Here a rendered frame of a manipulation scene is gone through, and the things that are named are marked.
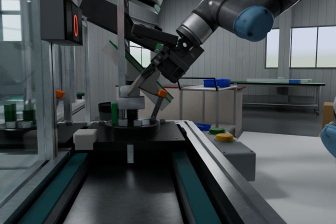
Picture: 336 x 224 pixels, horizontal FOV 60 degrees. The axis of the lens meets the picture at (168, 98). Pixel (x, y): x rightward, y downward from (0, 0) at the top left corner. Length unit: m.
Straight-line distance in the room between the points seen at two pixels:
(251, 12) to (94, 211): 0.48
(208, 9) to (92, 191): 0.47
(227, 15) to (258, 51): 8.51
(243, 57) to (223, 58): 0.61
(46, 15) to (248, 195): 0.40
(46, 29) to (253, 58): 8.80
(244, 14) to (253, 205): 0.41
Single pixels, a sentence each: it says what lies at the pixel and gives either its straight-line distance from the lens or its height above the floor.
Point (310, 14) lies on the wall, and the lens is 9.27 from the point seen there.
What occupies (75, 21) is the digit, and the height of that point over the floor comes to 1.21.
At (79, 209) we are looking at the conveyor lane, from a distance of 0.48.
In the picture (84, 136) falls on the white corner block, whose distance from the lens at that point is 0.64.
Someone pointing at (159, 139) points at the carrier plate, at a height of 0.97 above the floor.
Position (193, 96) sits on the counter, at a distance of 5.11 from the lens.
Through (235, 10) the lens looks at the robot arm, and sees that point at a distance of 0.68.
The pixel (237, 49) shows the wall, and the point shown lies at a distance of 9.28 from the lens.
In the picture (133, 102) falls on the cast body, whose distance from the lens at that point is 0.72.
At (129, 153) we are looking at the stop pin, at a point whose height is 0.95.
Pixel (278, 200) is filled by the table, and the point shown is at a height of 0.86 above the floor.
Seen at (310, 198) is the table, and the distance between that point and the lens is 0.70.
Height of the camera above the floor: 1.12
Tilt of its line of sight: 6 degrees down
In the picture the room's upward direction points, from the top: straight up
